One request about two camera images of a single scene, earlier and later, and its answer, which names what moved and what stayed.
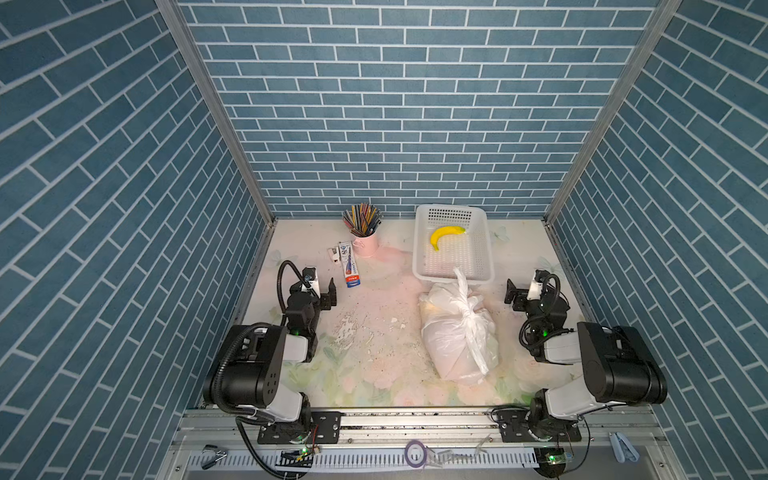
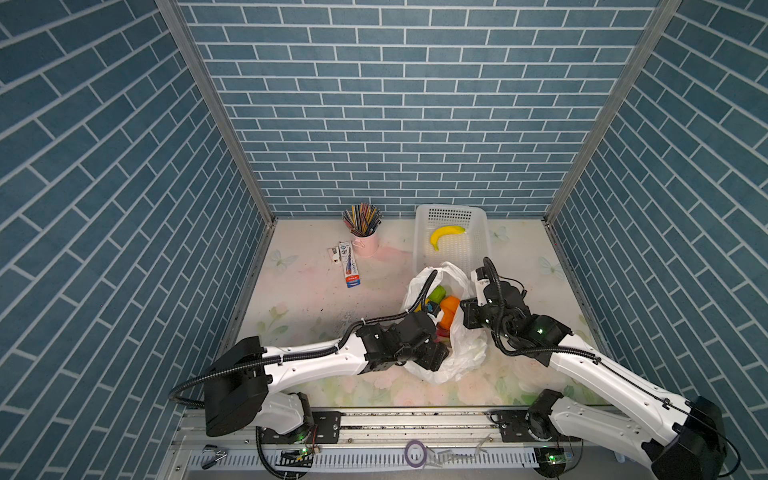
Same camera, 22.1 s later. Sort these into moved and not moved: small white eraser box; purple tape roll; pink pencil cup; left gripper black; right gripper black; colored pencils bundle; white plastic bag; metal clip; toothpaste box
Moved: left gripper black; white plastic bag; right gripper black
Not moved: small white eraser box; purple tape roll; metal clip; toothpaste box; colored pencils bundle; pink pencil cup
